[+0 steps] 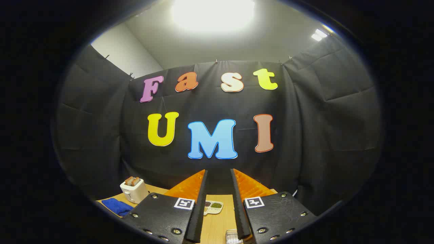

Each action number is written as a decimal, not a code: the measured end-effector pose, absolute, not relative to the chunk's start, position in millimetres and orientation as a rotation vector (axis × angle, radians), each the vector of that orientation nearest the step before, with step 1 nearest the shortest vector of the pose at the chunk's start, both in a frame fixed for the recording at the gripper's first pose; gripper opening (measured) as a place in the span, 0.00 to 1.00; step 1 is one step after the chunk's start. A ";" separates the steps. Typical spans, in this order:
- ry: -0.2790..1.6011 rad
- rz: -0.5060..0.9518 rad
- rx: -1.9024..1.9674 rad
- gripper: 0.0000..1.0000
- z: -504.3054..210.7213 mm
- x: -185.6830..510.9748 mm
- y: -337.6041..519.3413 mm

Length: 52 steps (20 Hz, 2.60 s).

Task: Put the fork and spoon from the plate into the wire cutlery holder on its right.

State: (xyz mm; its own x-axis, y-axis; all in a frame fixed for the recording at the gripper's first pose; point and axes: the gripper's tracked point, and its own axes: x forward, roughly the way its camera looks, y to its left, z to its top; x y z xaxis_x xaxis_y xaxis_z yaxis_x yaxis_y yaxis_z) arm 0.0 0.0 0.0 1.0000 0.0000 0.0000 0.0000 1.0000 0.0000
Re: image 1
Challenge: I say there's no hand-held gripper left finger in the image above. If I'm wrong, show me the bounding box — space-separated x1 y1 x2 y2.
121 169 209 244

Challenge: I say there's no white divided dish with beans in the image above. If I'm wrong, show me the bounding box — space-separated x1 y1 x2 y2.
203 200 224 216

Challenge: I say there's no metal wire basket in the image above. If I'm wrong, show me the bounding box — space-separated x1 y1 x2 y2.
225 229 244 244

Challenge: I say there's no large ceiling light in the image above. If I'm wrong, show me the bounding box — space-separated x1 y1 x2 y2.
171 0 255 33

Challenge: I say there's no white toaster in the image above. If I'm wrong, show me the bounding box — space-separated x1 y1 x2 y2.
120 179 150 204

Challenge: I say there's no blue folded cloth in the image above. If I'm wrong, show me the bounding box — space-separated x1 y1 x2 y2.
101 198 134 217

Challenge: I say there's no small ceiling light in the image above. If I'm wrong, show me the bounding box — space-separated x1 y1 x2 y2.
311 28 328 42

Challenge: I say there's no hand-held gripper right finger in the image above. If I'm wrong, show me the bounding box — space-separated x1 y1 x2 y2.
230 168 318 244

